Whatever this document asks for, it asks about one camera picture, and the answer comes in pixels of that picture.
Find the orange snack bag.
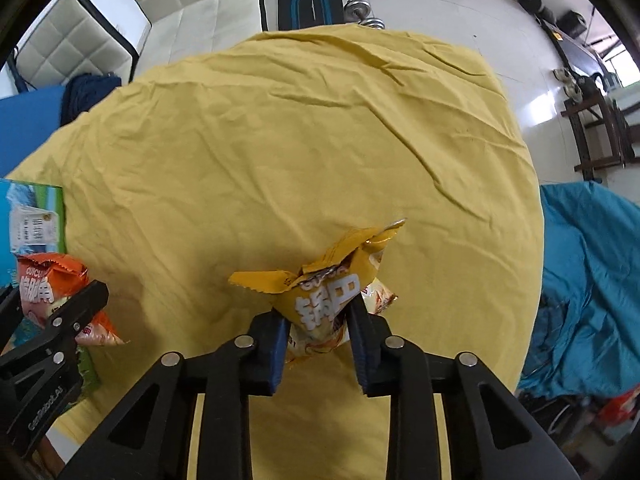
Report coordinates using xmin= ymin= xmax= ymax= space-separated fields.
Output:
xmin=16 ymin=252 xmax=125 ymax=347

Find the yellow snack bag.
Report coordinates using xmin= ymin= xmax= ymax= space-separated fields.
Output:
xmin=229 ymin=219 xmax=406 ymax=363

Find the blue fabric cover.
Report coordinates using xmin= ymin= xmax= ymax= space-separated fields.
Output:
xmin=518 ymin=182 xmax=639 ymax=398

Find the cardboard milk box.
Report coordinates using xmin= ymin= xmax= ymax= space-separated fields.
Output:
xmin=0 ymin=178 xmax=104 ymax=401

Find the blue foam mat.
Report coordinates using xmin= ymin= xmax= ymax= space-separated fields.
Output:
xmin=0 ymin=86 xmax=65 ymax=177

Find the dark blue knitted cloth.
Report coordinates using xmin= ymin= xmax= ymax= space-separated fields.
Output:
xmin=60 ymin=73 xmax=122 ymax=126

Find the yellow tablecloth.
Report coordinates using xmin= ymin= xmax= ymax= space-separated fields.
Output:
xmin=5 ymin=23 xmax=547 ymax=480

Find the dark wooden chair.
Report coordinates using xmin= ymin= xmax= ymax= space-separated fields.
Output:
xmin=561 ymin=93 xmax=639 ymax=182

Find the white padded chair left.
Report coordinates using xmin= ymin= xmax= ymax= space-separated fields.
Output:
xmin=8 ymin=0 xmax=139 ymax=93

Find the white padded chair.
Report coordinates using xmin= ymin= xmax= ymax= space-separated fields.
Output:
xmin=134 ymin=0 xmax=266 ymax=77
xmin=8 ymin=0 xmax=139 ymax=93

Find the white padded chair right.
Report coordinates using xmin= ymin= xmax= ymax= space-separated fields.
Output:
xmin=134 ymin=0 xmax=266 ymax=77

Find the chrome dumbbell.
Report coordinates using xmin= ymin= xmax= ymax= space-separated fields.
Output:
xmin=343 ymin=0 xmax=386 ymax=30

